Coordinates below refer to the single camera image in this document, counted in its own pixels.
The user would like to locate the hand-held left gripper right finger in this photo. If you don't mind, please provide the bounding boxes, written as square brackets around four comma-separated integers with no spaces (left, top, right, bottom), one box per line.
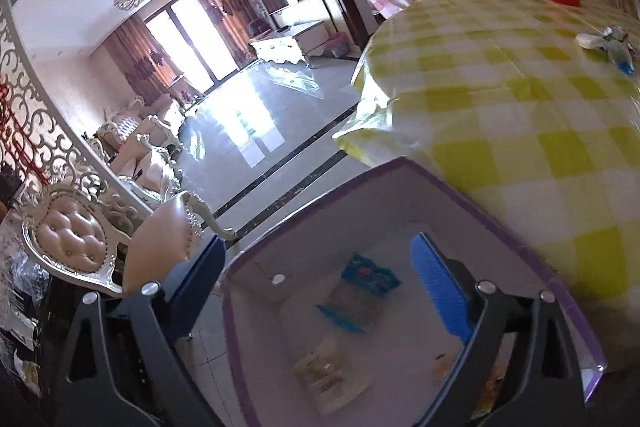
[410,233,586,427]

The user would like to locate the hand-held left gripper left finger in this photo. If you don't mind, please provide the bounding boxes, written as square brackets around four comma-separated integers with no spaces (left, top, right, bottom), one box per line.
[50,236,227,427]

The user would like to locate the white storage box purple rim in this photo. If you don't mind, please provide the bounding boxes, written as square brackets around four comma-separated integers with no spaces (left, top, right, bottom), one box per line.
[220,157,608,427]

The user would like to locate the pink bin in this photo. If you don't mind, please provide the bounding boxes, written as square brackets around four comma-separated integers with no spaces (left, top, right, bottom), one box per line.
[325,32,351,58]

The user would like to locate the cream carved sofa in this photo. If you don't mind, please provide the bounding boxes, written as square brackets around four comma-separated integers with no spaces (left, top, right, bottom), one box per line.
[97,96,186,204]

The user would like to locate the white lattice room divider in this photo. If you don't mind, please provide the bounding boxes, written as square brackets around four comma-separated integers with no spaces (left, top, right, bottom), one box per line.
[0,0,153,218]

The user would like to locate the dark cluttered sideboard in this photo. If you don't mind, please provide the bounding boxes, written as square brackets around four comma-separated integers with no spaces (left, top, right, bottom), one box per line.
[0,202,68,400]

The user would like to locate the smooth beige dining chair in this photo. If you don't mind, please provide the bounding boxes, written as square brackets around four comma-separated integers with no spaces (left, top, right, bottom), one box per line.
[122,191,237,290]

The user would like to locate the tufted beige dining chair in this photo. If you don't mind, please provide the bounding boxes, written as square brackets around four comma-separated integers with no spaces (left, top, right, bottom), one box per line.
[22,184,126,299]

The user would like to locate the pale beige snack packet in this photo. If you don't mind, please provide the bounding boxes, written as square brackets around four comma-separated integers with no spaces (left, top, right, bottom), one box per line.
[294,339,371,413]

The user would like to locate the brown curtain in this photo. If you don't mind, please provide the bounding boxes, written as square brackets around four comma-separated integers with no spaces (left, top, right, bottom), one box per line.
[187,0,258,70]
[102,14,173,108]

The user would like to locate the white TV cabinet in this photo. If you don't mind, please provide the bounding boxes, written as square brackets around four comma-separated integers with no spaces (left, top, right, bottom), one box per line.
[250,21,328,65]

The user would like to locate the clear snack packet blue edges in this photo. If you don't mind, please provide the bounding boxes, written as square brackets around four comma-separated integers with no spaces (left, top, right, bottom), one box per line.
[315,279,386,334]

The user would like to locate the glass balcony door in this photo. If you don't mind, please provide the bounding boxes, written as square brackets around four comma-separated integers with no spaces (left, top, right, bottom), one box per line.
[145,0,238,98]

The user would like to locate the yellow checkered tablecloth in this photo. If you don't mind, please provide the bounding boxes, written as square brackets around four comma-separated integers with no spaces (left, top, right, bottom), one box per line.
[332,0,640,338]

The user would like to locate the red hanging knot decoration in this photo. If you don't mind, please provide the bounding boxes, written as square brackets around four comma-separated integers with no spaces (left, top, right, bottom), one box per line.
[0,74,38,175]

